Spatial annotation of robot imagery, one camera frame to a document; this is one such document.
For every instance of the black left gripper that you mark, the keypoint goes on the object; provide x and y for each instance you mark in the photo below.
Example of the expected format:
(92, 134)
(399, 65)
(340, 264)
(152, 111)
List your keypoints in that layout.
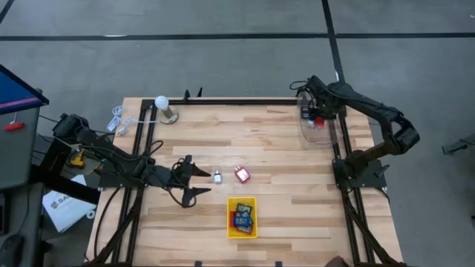
(163, 176)

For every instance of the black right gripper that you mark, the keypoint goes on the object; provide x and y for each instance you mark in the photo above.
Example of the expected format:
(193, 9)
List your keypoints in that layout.
(321, 98)

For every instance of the red plug charger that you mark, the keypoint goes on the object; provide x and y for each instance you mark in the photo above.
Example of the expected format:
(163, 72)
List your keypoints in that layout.
(318, 122)
(242, 174)

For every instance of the red card pack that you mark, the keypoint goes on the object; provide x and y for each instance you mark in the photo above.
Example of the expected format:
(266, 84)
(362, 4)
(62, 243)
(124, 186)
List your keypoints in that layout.
(232, 219)

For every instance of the black card pack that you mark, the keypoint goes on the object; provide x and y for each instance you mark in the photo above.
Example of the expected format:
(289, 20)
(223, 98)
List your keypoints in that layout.
(243, 210)

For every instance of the blue card pack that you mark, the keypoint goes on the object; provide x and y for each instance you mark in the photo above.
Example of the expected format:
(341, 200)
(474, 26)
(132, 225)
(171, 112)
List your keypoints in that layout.
(241, 221)

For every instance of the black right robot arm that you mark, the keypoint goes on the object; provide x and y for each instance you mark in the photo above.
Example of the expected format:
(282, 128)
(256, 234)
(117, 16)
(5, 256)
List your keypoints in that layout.
(371, 107)

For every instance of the clear plastic bin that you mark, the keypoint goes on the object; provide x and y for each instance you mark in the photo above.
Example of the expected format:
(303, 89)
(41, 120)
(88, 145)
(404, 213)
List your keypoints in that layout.
(315, 139)

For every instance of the yellow slotted plastic basket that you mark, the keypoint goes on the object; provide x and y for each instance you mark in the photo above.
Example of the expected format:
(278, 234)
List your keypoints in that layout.
(241, 200)

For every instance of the white bulb lamp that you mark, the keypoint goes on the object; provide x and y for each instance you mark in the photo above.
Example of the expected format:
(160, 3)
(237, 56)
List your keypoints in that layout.
(165, 109)

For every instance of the black stand beam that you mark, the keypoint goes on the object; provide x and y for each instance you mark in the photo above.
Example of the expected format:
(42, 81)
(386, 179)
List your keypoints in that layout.
(63, 187)

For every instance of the white printed paper bag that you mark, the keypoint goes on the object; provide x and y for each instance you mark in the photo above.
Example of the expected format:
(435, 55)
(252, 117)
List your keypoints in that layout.
(65, 209)

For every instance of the grey cabinet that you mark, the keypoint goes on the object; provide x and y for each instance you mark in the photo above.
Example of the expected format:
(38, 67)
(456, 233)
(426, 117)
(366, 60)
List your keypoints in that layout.
(18, 155)

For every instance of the small red tool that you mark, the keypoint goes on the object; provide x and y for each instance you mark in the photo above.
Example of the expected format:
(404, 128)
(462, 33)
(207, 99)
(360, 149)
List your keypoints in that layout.
(13, 126)

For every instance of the black computer mouse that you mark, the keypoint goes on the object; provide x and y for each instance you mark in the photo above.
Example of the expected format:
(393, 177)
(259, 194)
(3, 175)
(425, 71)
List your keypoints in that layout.
(10, 250)

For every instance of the blue screen monitor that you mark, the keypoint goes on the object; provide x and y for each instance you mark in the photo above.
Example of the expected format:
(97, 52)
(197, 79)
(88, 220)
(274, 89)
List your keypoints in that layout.
(15, 92)

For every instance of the black aluminium table frame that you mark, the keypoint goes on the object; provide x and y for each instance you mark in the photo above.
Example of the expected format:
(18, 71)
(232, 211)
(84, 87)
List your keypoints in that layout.
(241, 101)

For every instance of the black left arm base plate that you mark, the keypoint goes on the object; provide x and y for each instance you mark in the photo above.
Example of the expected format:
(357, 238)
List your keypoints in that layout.
(107, 181)

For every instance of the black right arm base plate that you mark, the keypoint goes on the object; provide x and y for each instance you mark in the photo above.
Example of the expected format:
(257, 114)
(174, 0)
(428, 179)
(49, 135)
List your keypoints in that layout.
(367, 182)

